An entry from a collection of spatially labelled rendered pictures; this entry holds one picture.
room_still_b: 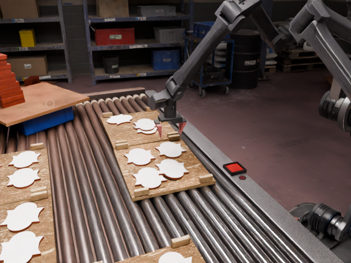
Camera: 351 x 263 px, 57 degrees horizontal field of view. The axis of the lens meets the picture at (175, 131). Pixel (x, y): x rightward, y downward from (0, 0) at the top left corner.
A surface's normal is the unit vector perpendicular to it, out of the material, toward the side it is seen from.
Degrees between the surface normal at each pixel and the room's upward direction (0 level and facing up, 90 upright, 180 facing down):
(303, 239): 0
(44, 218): 0
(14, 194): 0
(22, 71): 90
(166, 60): 90
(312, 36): 87
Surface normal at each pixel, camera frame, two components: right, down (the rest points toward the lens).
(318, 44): -0.85, 0.18
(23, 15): 0.26, 0.42
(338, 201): 0.00, -0.90
